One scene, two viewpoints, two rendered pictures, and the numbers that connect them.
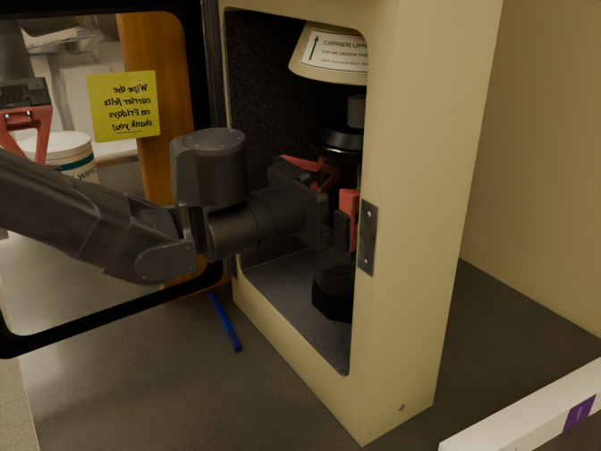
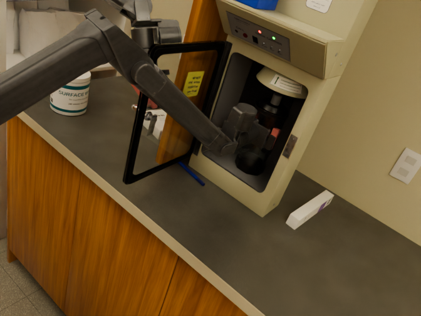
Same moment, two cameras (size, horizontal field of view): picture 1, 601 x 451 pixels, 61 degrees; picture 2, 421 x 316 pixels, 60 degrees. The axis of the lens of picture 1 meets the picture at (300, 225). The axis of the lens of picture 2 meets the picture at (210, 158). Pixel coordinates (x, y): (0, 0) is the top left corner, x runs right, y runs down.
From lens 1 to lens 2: 69 cm
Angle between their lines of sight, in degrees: 25
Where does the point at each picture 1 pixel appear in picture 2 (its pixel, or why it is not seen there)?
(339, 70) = (285, 90)
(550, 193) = not seen: hidden behind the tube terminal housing
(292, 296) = (228, 164)
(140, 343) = (161, 181)
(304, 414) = (239, 207)
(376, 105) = (306, 108)
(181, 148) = (242, 111)
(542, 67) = not seen: hidden behind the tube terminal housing
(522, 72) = not seen: hidden behind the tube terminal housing
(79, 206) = (215, 129)
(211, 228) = (239, 138)
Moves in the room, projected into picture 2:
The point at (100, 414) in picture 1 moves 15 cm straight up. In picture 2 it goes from (165, 207) to (178, 165)
